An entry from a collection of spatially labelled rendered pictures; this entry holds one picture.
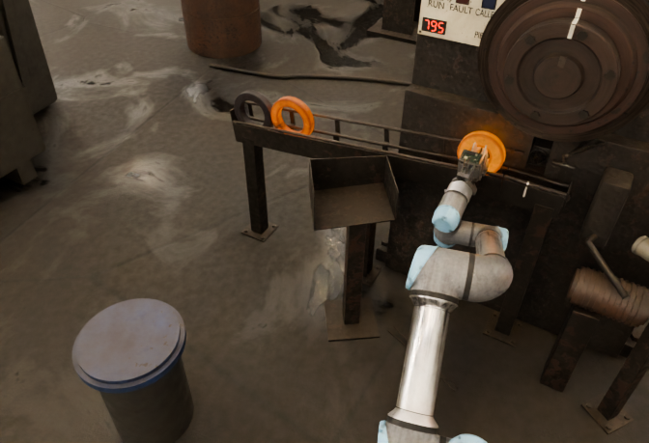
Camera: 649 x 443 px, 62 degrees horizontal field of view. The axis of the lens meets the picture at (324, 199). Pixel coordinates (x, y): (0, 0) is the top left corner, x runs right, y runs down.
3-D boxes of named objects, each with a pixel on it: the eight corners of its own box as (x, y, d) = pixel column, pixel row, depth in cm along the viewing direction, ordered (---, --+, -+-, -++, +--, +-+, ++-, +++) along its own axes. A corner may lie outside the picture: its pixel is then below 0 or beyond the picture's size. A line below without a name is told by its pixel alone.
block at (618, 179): (582, 222, 181) (606, 163, 166) (608, 230, 178) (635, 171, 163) (577, 241, 174) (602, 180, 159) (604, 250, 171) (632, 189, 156)
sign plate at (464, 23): (419, 31, 179) (426, -26, 167) (497, 47, 169) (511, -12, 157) (416, 34, 177) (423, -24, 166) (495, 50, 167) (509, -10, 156)
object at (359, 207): (310, 301, 226) (308, 158, 181) (373, 297, 228) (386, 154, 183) (314, 343, 210) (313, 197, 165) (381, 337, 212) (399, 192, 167)
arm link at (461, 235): (465, 254, 171) (471, 235, 162) (430, 247, 173) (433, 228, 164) (468, 234, 175) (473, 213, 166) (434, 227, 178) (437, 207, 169)
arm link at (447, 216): (429, 229, 164) (431, 212, 158) (441, 203, 170) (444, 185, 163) (453, 238, 162) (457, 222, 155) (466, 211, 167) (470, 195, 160)
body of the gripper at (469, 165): (488, 152, 168) (474, 180, 162) (485, 172, 174) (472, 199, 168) (464, 147, 171) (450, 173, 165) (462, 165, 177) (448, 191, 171)
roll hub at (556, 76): (497, 103, 159) (520, 8, 141) (600, 129, 148) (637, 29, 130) (492, 112, 155) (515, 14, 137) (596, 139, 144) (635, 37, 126)
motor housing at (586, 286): (538, 356, 206) (581, 255, 172) (600, 381, 198) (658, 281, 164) (530, 382, 197) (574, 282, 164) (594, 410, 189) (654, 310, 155)
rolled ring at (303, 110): (305, 150, 216) (309, 146, 218) (315, 112, 203) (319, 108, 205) (267, 128, 220) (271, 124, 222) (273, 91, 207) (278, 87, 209)
